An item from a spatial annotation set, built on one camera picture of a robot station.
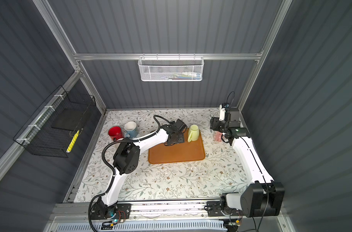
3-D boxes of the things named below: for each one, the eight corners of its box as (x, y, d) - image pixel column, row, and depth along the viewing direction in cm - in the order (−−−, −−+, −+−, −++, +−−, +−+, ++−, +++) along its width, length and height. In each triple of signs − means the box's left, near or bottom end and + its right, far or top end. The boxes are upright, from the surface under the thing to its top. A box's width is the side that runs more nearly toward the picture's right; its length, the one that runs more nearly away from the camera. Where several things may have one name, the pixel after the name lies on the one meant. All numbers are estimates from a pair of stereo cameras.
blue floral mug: (127, 139, 104) (122, 131, 96) (129, 130, 110) (125, 121, 102) (137, 139, 104) (133, 131, 96) (139, 130, 110) (136, 121, 102)
